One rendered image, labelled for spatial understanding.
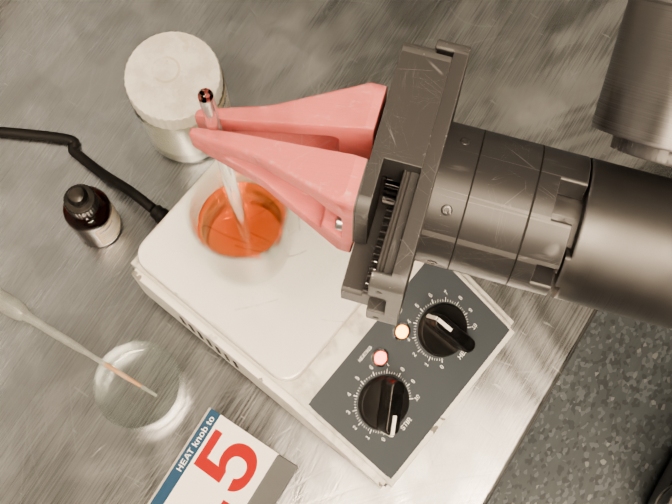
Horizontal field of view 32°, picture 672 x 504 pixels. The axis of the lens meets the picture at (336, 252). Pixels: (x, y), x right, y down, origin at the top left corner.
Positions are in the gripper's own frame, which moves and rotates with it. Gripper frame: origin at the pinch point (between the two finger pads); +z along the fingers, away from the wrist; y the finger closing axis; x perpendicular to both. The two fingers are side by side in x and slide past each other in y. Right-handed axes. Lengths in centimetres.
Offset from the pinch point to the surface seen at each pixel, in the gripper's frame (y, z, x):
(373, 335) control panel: 1.9, -7.8, 22.5
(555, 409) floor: -11, -30, 104
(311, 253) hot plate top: -1.2, -3.2, 20.1
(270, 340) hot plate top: 4.2, -2.4, 20.1
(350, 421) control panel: 6.9, -7.8, 23.7
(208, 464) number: 11.4, -0.3, 26.0
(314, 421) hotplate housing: 7.5, -5.8, 23.3
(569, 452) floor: -6, -33, 104
